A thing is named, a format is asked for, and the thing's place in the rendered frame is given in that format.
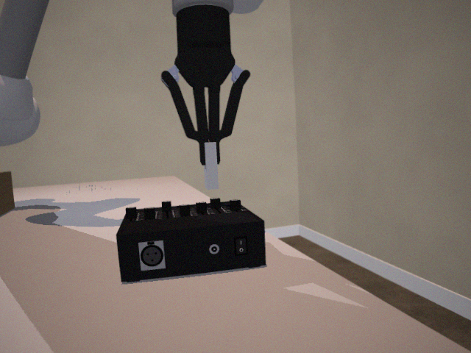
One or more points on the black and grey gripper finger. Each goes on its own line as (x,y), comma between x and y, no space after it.
(170,78)
(239,78)

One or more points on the black lighting desk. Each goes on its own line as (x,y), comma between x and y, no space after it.
(171,241)

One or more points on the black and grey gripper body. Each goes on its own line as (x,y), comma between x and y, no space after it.
(203,33)

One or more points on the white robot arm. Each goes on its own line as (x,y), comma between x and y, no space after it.
(20,23)

